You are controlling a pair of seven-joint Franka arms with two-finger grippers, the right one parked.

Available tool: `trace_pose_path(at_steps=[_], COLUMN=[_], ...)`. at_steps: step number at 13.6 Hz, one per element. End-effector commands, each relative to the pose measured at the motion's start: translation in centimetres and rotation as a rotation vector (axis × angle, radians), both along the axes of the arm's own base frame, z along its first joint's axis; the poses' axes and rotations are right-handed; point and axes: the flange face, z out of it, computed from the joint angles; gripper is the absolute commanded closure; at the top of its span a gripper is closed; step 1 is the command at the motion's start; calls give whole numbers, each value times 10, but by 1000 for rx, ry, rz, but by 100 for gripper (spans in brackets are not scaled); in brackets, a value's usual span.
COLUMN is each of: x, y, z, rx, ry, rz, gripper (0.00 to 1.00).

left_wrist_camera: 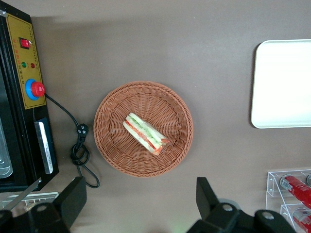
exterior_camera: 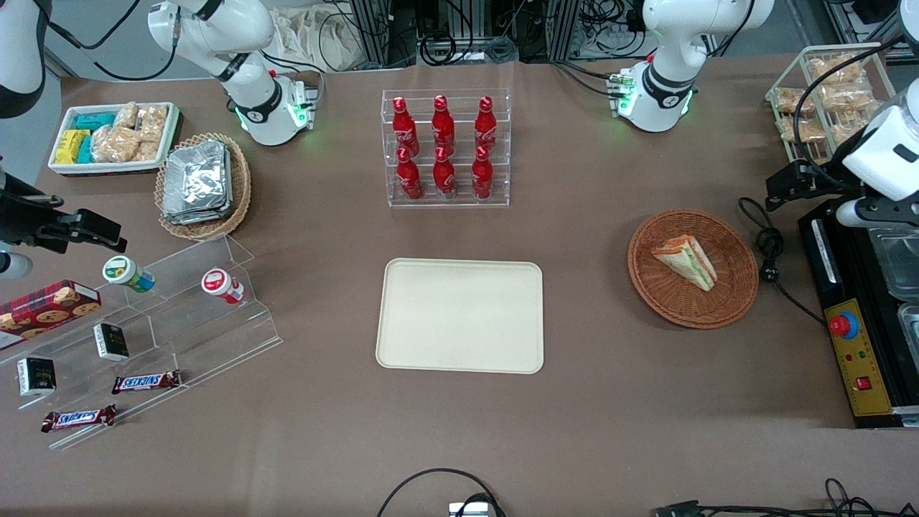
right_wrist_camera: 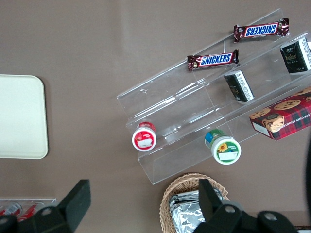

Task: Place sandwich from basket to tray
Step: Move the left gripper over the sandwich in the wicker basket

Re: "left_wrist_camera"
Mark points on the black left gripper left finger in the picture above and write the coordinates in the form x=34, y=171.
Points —
x=63, y=208

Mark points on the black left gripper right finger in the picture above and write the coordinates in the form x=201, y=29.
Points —
x=218, y=218

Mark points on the grey metal machine lever bar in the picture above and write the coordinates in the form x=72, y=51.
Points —
x=24, y=193

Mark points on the round brown wicker basket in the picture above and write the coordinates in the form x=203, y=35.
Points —
x=116, y=150

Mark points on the black sealing machine yellow panel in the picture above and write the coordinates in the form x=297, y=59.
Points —
x=19, y=136

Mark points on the cream rectangular tray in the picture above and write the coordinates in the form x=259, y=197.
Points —
x=281, y=85

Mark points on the steel container in machine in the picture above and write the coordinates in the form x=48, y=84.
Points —
x=3, y=157

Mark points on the clear acrylic bottle rack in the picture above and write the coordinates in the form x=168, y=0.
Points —
x=273, y=187

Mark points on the plastic-wrapped triangle sandwich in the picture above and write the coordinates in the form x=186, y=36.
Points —
x=145, y=133

